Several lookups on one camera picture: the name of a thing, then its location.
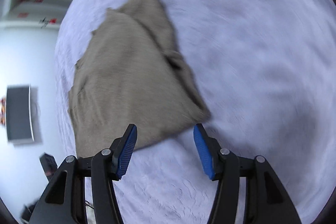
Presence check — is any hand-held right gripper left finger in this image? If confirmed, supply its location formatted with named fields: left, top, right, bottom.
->
left=30, top=123, right=138, bottom=224

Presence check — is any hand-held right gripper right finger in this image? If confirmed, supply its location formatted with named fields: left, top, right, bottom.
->
left=193, top=123, right=302, bottom=224

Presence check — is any brown knit sweater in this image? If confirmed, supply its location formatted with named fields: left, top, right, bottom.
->
left=68, top=0, right=212, bottom=159

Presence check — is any black box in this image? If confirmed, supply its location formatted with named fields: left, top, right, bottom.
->
left=39, top=153, right=59, bottom=178

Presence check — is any lavender embossed blanket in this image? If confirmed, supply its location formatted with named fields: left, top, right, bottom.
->
left=54, top=0, right=335, bottom=224

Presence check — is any grey computer monitor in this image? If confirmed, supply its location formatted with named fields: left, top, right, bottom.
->
left=6, top=84, right=42, bottom=146

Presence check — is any white wall shelf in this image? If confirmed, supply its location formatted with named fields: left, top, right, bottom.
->
left=3, top=0, right=79, bottom=28

